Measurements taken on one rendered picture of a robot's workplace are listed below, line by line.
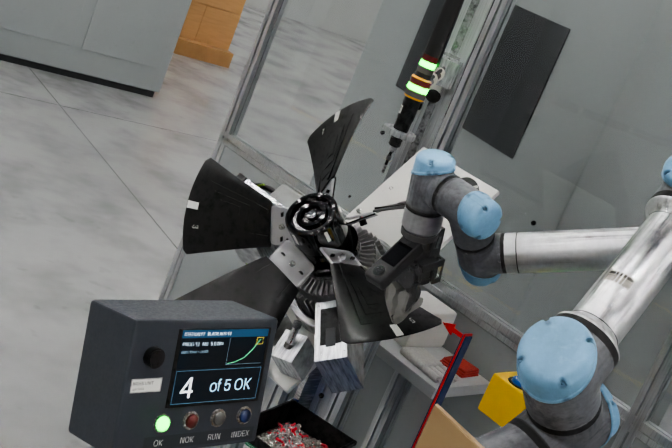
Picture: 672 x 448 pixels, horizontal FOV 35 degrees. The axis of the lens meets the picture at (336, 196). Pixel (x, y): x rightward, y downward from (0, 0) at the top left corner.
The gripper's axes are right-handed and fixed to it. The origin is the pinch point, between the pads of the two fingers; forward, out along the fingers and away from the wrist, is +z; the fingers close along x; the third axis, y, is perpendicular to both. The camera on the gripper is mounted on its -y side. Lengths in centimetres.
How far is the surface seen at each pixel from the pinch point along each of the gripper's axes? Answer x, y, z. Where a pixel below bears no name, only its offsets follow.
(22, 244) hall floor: 258, 50, 138
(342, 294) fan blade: 10.9, -4.0, -0.4
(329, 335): 15.5, -0.7, 13.6
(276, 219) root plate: 41.6, 2.8, 0.2
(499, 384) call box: -12.0, 23.7, 16.7
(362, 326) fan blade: 2.2, -5.8, 1.3
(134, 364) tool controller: -19, -71, -27
